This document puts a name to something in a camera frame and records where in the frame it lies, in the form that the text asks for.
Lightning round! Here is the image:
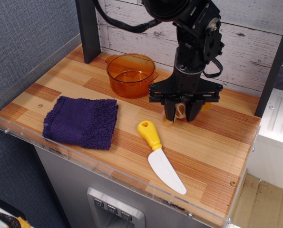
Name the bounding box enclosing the yellow object bottom left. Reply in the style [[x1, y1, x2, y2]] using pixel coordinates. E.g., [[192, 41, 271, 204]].
[[17, 217, 32, 228]]

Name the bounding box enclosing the dark vertical post left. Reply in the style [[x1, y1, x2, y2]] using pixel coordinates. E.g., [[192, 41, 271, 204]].
[[75, 0, 101, 64]]

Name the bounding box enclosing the grey toy fridge cabinet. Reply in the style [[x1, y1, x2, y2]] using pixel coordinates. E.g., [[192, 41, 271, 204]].
[[33, 145, 212, 228]]

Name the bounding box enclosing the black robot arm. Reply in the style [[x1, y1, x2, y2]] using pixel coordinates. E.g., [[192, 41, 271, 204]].
[[143, 0, 224, 122]]

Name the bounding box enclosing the orange transparent plastic pot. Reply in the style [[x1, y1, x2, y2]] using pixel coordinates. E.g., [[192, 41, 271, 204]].
[[105, 53, 158, 98]]

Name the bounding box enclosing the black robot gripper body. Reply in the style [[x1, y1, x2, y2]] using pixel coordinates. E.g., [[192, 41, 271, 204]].
[[148, 66, 223, 104]]

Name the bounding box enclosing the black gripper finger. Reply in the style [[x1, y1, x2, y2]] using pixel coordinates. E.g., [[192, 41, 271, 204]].
[[164, 99, 177, 122], [185, 101, 203, 122]]

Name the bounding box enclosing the clear acrylic edge guard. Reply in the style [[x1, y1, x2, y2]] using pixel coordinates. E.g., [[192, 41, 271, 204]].
[[0, 29, 260, 228]]

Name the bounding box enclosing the yellow plush bunny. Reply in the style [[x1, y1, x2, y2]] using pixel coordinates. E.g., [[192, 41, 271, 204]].
[[161, 103, 212, 123]]

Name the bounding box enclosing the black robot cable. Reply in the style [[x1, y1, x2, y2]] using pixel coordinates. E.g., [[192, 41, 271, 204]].
[[91, 0, 224, 78]]

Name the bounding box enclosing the silver dispenser button panel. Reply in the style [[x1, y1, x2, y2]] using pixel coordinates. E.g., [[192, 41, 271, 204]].
[[87, 187, 146, 228]]

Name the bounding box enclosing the dark vertical post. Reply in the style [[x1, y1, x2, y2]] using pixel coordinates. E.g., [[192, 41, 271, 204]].
[[254, 35, 283, 117], [75, 0, 101, 64]]

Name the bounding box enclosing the dark vertical post right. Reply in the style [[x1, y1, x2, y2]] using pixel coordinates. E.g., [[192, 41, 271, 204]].
[[254, 35, 283, 117]]

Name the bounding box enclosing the white ribbed appliance right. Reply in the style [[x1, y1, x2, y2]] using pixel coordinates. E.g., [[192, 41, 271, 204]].
[[247, 89, 283, 189]]

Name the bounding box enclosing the yellow handled white toy knife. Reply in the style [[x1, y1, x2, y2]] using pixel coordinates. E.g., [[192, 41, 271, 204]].
[[137, 120, 187, 195]]

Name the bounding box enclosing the purple towel napkin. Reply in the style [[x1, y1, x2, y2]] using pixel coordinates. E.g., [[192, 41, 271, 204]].
[[42, 96, 118, 150]]

